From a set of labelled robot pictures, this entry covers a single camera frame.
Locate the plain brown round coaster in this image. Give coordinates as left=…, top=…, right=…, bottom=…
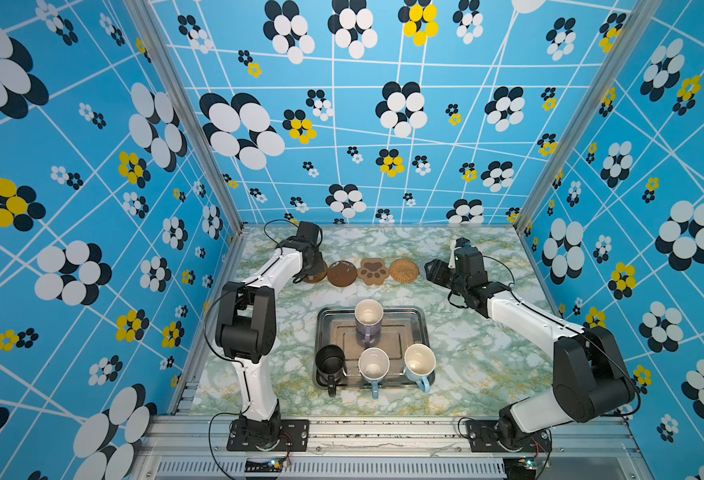
left=304, top=261, right=328, bottom=284

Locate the scratched brown round coaster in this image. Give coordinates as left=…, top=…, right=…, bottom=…
left=327, top=260, right=358, bottom=288

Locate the rattan wicker round coaster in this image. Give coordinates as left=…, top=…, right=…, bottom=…
left=389, top=258, right=420, bottom=283

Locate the paw print cork coaster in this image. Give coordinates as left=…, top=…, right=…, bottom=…
left=357, top=258, right=390, bottom=286

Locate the blue handled cream mug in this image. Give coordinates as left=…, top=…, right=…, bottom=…
left=404, top=343, right=437, bottom=394

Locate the black mug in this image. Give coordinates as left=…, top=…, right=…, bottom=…
left=315, top=344, right=346, bottom=398

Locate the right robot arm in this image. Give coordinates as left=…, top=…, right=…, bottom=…
left=424, top=238, right=637, bottom=450

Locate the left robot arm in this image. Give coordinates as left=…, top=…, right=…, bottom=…
left=214, top=221, right=324, bottom=447

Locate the metal serving tray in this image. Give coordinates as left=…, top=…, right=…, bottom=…
left=315, top=306, right=430, bottom=390

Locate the purple ceramic mug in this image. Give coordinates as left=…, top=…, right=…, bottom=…
left=354, top=299, right=384, bottom=348

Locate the light blue mug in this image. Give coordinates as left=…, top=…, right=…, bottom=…
left=358, top=347, right=391, bottom=400

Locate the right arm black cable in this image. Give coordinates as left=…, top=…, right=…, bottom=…
left=456, top=254, right=644, bottom=480

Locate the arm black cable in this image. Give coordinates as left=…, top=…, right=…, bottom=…
left=456, top=254, right=644, bottom=480
left=203, top=218, right=305, bottom=480

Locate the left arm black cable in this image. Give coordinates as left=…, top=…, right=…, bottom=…
left=203, top=218, right=305, bottom=480

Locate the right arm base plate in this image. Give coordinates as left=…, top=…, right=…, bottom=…
left=458, top=418, right=553, bottom=455

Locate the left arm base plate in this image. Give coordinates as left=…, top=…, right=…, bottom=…
left=227, top=418, right=310, bottom=452

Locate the aluminium front rail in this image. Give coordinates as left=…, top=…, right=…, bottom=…
left=129, top=416, right=653, bottom=479

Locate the aluminium corner post left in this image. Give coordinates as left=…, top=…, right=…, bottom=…
left=124, top=0, right=243, bottom=238

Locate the aluminium corner post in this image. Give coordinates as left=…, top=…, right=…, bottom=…
left=124, top=0, right=243, bottom=238
left=515, top=0, right=663, bottom=237

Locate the aluminium corner post right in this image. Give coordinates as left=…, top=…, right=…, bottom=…
left=515, top=0, right=663, bottom=237

